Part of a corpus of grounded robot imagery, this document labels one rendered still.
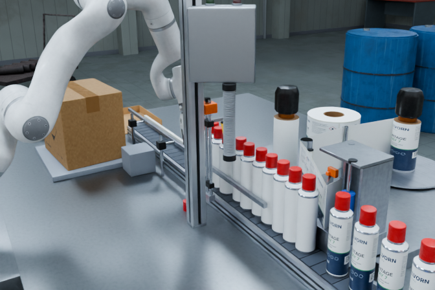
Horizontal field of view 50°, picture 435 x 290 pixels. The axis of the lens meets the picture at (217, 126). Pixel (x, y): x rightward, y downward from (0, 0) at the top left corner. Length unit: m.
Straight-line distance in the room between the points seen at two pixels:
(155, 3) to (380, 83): 3.25
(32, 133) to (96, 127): 0.52
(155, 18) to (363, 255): 0.89
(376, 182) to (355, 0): 11.68
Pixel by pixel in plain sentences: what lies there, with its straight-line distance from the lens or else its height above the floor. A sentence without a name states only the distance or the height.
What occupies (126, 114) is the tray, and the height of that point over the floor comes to 0.83.
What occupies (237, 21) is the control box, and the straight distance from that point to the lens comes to 1.19.
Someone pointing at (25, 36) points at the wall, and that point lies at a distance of 8.97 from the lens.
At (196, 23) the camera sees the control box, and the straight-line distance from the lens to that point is 1.20.
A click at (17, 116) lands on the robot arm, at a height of 1.20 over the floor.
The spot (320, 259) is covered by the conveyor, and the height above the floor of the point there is 0.88.
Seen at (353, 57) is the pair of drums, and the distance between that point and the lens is 4.52.
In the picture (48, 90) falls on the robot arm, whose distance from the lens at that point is 1.37.
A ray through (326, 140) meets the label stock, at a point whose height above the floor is 1.03.
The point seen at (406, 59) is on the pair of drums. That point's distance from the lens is 4.53.
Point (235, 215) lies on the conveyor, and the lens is 1.42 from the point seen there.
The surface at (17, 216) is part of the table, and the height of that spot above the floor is 0.83.
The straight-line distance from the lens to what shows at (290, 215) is 1.24.
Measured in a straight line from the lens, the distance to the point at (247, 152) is 1.36.
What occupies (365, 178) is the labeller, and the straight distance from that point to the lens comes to 1.13.
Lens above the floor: 1.57
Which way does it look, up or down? 19 degrees down
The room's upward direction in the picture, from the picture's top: 1 degrees counter-clockwise
